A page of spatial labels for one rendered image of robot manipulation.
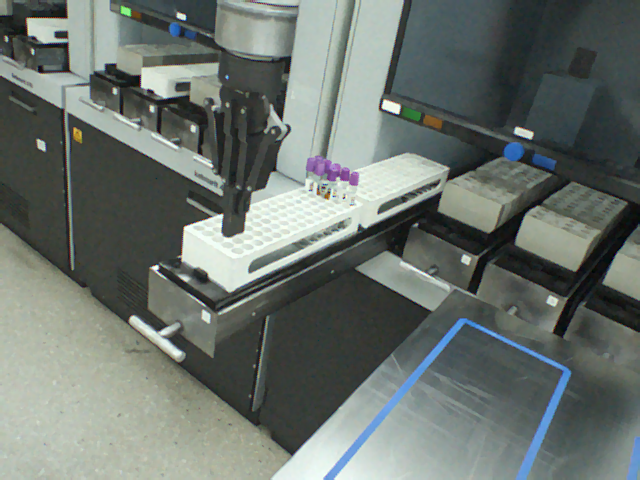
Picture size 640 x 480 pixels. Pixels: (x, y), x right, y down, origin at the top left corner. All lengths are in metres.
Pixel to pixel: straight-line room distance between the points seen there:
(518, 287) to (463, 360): 0.30
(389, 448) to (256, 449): 1.08
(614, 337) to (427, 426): 0.44
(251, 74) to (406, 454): 0.43
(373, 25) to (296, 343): 0.70
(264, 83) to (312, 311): 0.69
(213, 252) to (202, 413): 1.02
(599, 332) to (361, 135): 0.56
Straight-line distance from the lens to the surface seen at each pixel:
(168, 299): 0.79
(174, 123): 1.43
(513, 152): 0.99
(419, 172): 1.13
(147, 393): 1.77
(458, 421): 0.64
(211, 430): 1.67
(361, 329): 1.19
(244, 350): 1.48
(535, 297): 0.99
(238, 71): 0.66
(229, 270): 0.73
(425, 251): 1.04
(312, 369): 1.33
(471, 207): 1.06
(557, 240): 1.03
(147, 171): 1.56
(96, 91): 1.68
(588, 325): 0.98
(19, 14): 2.15
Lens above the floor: 1.24
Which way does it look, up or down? 28 degrees down
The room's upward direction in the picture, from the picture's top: 11 degrees clockwise
